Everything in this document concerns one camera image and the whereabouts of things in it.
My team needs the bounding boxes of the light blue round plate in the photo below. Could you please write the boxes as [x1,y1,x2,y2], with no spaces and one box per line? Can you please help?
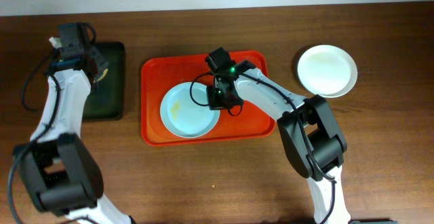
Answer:
[160,82,220,138]

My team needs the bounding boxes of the white round plate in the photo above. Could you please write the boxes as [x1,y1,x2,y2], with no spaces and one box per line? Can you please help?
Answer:
[296,45,358,98]

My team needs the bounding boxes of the green and yellow sponge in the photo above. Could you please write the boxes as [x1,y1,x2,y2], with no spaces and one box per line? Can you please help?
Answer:
[94,69,109,83]

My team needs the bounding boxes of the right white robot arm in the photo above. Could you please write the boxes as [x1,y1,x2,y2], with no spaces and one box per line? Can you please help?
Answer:
[205,48,354,223]

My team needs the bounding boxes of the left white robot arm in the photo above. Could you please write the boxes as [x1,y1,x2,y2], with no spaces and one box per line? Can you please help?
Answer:
[7,22,135,224]

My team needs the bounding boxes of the red plastic serving tray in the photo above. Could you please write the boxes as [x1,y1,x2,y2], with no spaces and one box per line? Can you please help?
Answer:
[140,54,276,147]

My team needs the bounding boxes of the black rectangular plastic bin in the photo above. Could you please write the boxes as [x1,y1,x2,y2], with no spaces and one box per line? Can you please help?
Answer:
[83,41,126,121]

